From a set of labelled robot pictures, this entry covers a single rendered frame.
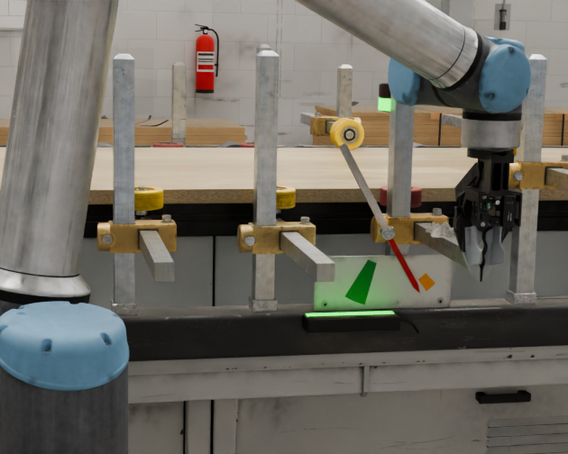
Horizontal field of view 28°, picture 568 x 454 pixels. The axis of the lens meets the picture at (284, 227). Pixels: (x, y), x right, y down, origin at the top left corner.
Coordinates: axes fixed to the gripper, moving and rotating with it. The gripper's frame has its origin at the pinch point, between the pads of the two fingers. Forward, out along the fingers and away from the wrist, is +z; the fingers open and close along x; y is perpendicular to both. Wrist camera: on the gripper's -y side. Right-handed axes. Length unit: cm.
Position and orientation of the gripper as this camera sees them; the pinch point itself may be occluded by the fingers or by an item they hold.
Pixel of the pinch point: (479, 272)
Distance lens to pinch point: 182.7
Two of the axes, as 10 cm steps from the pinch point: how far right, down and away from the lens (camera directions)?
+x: 9.8, -0.1, 2.0
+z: -0.2, 9.9, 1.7
